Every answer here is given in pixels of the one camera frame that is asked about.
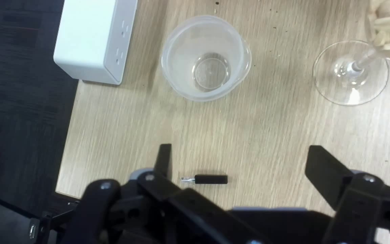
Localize clear wine glass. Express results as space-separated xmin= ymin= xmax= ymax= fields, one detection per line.
xmin=312 ymin=0 xmax=390 ymax=108

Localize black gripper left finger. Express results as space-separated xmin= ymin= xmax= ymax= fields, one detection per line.
xmin=64 ymin=142 xmax=260 ymax=244

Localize white rectangular box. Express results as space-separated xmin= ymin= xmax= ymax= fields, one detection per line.
xmin=52 ymin=0 xmax=141 ymax=88

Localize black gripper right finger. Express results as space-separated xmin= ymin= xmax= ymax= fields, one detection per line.
xmin=305 ymin=144 xmax=390 ymax=244

